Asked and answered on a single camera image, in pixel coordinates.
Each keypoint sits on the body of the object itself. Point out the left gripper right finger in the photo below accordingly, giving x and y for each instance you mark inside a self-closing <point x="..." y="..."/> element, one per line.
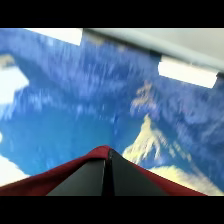
<point x="131" y="180"/>

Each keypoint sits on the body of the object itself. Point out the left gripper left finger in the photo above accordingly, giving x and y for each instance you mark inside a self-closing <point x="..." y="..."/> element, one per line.
<point x="86" y="180"/>

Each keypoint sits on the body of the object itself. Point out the red T-shirt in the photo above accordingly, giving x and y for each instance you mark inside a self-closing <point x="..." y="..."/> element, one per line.
<point x="33" y="185"/>

